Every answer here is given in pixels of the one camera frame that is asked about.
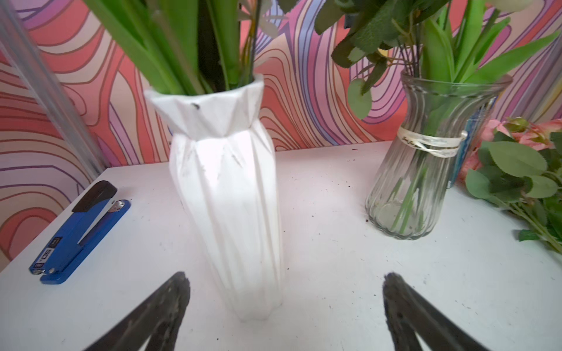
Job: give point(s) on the blue rose bunch glass vase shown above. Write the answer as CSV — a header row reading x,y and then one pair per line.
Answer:
x,y
385,33

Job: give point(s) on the clear ribbed glass vase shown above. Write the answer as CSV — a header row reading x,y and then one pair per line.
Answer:
x,y
411,183

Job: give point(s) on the blue rose bunch white vase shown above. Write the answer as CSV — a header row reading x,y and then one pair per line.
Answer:
x,y
188,47

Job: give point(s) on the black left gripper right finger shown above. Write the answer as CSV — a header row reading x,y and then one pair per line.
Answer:
x,y
412,319

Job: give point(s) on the blue black stapler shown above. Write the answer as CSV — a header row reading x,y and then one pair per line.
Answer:
x,y
92,218

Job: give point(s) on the white ribbed ceramic vase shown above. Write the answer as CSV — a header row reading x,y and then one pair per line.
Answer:
x,y
222,162

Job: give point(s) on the pink rose stem glass vase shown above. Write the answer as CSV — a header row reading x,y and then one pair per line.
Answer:
x,y
516,166

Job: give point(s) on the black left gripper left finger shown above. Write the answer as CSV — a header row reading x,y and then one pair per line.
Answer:
x,y
155,323

